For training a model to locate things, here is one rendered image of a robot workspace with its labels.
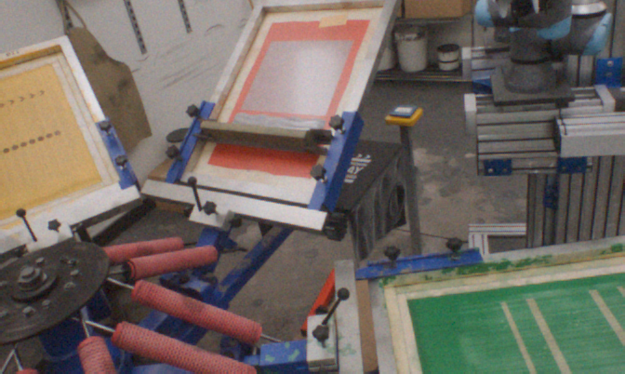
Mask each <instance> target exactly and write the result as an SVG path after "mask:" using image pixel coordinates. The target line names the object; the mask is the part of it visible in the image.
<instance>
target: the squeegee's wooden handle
mask: <svg viewBox="0 0 625 374"><path fill-rule="evenodd" d="M200 128H201V129H202V130H203V131H204V132H205V133H207V134H211V135H213V136H214V138H215V139H222V140H239V141H248V142H256V143H265V144H274V145H283V146H292V147H301V148H302V146H304V145H311V146H317V145H318V140H316V139H315V138H314V136H313V135H312V133H311V132H310V131H309V130H304V129H293V128H281V127H261V126H250V125H239V124H228V123H218V121H217V122H207V120H203V122H202V124H201V126H200Z"/></svg>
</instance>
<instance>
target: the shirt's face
mask: <svg viewBox="0 0 625 374"><path fill-rule="evenodd" d="M400 146H401V144H400V143H391V142H382V141H372V140H358V142H357V145H356V148H355V150H354V152H355V153H356V154H365V155H373V156H374V157H373V158H372V160H371V161H370V162H369V163H368V164H367V165H366V167H365V169H364V170H362V171H361V172H360V174H359V175H358V176H357V177H356V178H355V179H354V181H353V182H352V183H349V182H343V185H342V188H341V191H340V193H339V198H338V202H337V204H336V207H335V209H340V210H346V211H350V208H351V207H352V205H353V204H354V203H355V202H356V201H357V198H358V197H359V196H360V195H361V193H363V192H364V191H365V190H366V188H367V187H368V186H369V183H370V182H371V181H372V180H373V179H374V178H375V177H376V176H377V175H378V173H380V172H381V170H382V168H383V167H384V166H385V165H386V163H387V162H388V161H389V160H390V158H391V157H392V156H393V155H394V154H395V152H396V151H397V150H398V149H399V147H400Z"/></svg>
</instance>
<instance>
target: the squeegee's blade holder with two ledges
mask: <svg viewBox="0 0 625 374"><path fill-rule="evenodd" d="M216 142H217V143H223V144H231V145H240V146H247V147H257V148H264V149H274V150H281V151H290V152H298V153H306V151H307V149H302V148H301V147H292V146H283V145H274V144H265V143H256V142H248V141H239V140H222V139H217V140H216Z"/></svg>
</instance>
